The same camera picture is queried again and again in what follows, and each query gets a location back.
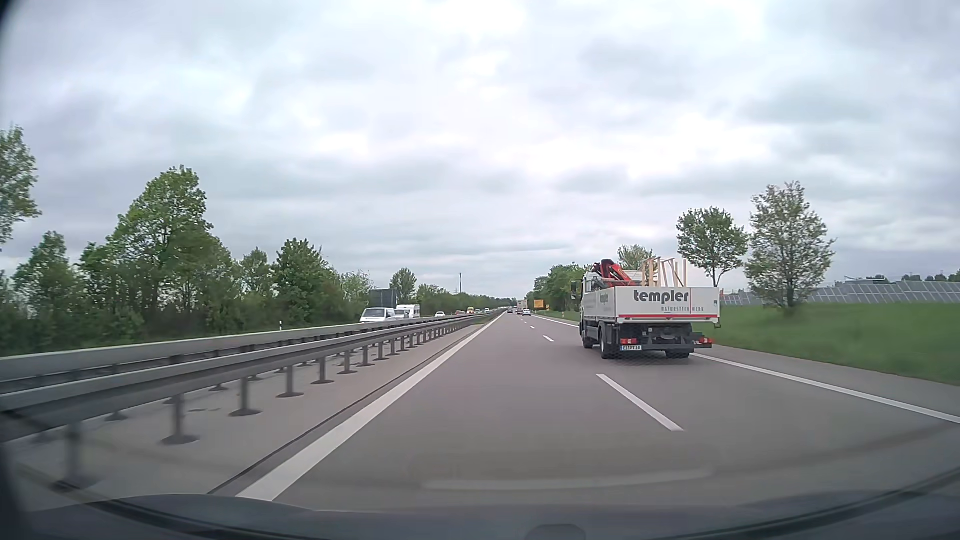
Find slender leafy tree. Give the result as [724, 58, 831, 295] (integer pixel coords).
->
[675, 207, 750, 289]
[744, 180, 837, 314]

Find group of trees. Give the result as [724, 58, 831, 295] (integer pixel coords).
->
[525, 244, 655, 313]

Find paved median strip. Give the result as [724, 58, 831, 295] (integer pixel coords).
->
[7, 322, 485, 511]

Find field of solar panels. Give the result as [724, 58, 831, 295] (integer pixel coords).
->
[720, 280, 960, 307]

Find white flatbed lorry with crane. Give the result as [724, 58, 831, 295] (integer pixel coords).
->
[570, 258, 723, 360]

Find grey asphalt road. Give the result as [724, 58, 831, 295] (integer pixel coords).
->
[213, 311, 960, 513]

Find car's own bonnet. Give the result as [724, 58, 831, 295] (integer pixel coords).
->
[15, 466, 960, 540]

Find road markings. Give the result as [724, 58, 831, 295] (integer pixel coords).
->
[234, 312, 960, 502]

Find grass verge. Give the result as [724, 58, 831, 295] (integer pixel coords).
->
[536, 302, 960, 387]

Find grey metal guard rail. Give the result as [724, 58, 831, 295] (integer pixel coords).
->
[0, 309, 505, 489]

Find row of trees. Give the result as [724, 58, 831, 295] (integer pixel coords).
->
[0, 126, 517, 358]

